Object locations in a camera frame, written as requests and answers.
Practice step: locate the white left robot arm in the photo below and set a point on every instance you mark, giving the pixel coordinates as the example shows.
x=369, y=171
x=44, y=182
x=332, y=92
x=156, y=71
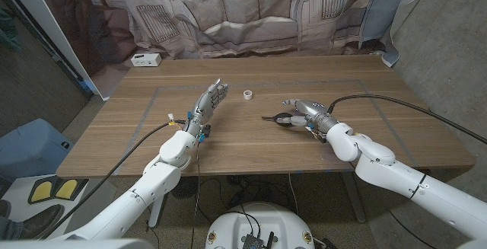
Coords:
x=167, y=169

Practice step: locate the white tape roll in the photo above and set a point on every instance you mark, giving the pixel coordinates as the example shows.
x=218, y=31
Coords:
x=248, y=95

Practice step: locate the blue plastic bin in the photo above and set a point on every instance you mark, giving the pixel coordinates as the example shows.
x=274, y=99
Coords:
x=30, y=150

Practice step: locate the black electronics module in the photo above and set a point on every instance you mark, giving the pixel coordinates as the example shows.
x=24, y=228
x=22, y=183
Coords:
x=253, y=241

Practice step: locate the black round fan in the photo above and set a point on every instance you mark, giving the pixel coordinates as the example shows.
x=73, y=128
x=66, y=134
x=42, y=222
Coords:
x=184, y=187

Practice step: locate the grey table leg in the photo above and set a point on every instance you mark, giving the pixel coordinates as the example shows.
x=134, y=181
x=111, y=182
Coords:
x=354, y=199

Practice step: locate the white partition panel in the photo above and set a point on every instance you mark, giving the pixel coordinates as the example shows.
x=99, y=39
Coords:
x=57, y=32

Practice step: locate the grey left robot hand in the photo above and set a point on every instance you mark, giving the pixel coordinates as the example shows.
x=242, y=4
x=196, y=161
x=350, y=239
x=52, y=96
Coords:
x=207, y=104

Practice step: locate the white table leg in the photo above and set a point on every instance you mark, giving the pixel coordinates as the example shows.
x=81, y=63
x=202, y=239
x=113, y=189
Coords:
x=156, y=214

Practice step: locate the green hanging cloth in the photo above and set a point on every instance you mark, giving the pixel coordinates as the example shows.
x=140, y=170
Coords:
x=7, y=32

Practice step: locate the white foot pedal yellow pads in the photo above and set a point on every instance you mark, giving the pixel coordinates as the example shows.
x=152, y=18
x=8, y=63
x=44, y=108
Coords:
x=49, y=190

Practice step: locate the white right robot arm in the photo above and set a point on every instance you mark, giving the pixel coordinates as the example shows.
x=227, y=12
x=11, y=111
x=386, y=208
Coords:
x=388, y=165

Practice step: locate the dark brown shoe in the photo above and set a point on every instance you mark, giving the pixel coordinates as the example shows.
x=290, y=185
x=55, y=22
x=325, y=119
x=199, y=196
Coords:
x=43, y=222

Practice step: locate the blue jeans leg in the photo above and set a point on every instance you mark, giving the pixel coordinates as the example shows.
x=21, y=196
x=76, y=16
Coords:
x=9, y=230

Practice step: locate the black rubber air blower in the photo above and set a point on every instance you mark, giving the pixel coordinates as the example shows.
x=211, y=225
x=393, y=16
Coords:
x=281, y=120

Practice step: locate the white power strip box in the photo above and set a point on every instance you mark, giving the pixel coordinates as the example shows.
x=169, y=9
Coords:
x=146, y=59

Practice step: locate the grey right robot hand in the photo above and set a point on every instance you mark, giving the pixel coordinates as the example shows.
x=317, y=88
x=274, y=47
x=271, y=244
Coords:
x=314, y=113

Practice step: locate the printed sofa room backdrop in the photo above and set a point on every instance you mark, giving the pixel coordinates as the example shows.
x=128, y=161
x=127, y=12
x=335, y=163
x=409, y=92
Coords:
x=243, y=13

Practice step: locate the white robot torso base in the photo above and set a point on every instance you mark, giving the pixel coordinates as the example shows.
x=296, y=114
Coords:
x=266, y=218

